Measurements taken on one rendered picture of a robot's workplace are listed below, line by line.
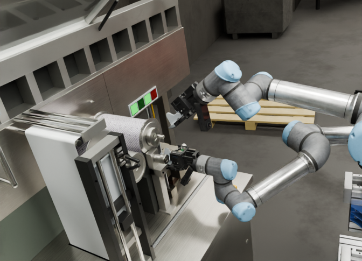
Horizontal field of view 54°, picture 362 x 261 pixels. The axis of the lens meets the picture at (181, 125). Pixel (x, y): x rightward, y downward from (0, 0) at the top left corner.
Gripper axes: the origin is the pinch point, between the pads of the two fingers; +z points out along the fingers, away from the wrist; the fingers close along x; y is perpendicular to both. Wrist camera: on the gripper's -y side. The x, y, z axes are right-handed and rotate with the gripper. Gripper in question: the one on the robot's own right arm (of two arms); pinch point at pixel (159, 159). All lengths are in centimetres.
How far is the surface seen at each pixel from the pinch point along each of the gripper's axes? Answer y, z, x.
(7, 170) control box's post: 37, 0, 61
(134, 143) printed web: 15.5, 0.4, 12.4
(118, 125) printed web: 21.0, 9.0, 9.8
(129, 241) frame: -3.0, -14.3, 41.5
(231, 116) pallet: -97, 65, -211
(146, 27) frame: 45, 31, -49
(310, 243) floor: -109, -48, -77
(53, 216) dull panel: -9.5, 30.4, 38.4
